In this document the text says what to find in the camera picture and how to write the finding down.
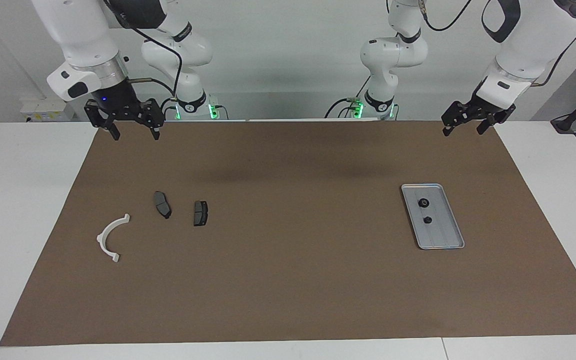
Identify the short rectangular grey brake pad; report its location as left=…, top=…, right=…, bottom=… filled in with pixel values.
left=193, top=200, right=209, bottom=227

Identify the brown table mat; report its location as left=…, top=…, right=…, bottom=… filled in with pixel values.
left=0, top=120, right=576, bottom=347

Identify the black base cable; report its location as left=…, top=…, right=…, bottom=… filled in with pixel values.
left=324, top=75, right=371, bottom=119
left=160, top=97, right=178, bottom=121

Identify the white curved plastic bracket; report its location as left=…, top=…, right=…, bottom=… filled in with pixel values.
left=96, top=213, right=131, bottom=263

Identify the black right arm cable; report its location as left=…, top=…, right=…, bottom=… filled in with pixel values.
left=103, top=0, right=184, bottom=98

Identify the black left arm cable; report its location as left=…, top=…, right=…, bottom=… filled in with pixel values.
left=415, top=0, right=576, bottom=88

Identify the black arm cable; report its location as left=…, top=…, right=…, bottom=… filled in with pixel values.
left=103, top=0, right=184, bottom=98
left=415, top=0, right=576, bottom=88

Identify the silver metal tray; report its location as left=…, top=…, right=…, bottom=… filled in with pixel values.
left=401, top=183, right=466, bottom=250

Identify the white power strip box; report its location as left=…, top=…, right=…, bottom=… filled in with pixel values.
left=20, top=97, right=75, bottom=122

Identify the long curved grey brake pad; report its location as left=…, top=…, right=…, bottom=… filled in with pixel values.
left=153, top=191, right=172, bottom=220

